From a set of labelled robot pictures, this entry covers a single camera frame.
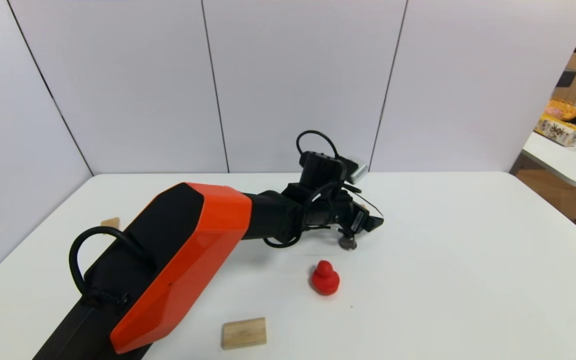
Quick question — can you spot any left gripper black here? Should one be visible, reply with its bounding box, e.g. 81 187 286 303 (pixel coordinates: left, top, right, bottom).
306 186 385 238

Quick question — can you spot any red rubber duck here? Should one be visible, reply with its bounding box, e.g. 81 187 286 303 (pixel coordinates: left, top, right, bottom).
311 260 341 296

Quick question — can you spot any large rectangular wooden block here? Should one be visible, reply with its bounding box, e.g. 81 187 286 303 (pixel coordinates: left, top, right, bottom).
221 317 268 350

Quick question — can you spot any white side table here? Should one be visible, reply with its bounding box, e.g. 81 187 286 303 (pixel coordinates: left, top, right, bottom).
522 130 576 192

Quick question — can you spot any printed cardboard box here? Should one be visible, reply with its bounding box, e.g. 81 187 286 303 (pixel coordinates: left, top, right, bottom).
534 114 576 147

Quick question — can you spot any orange woven basket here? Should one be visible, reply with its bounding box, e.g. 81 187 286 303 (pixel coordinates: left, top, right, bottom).
544 99 576 121

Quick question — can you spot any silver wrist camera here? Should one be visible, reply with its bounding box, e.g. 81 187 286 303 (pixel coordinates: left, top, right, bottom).
344 156 369 184

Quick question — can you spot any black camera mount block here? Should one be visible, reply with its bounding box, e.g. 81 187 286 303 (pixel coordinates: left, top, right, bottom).
299 151 348 190

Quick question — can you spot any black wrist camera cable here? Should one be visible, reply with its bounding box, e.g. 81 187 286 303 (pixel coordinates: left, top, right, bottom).
296 130 340 160

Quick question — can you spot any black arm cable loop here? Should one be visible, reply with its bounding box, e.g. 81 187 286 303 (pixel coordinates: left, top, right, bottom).
68 226 141 307

